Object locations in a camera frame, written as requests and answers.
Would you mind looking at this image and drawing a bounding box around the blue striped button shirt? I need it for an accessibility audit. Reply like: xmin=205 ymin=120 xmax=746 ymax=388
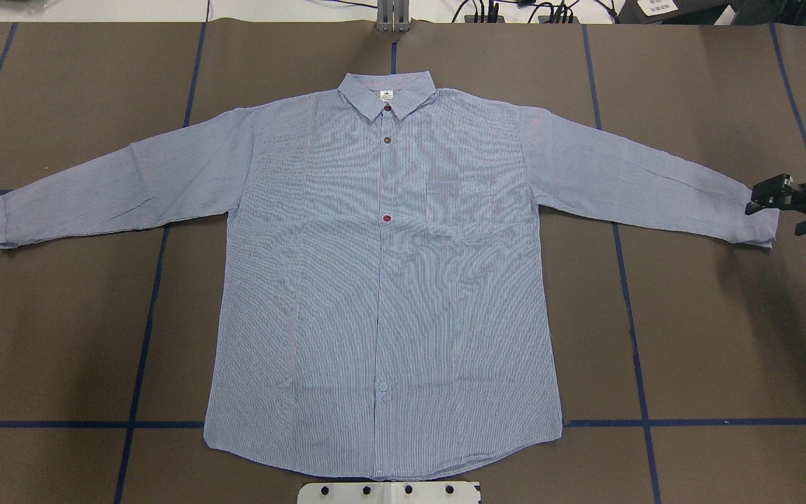
xmin=0 ymin=71 xmax=779 ymax=481

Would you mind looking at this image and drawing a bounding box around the aluminium frame post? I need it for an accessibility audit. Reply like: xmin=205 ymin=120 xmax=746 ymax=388
xmin=376 ymin=0 xmax=411 ymax=33

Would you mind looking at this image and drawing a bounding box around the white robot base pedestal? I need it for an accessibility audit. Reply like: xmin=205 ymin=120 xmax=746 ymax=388
xmin=297 ymin=481 xmax=483 ymax=503

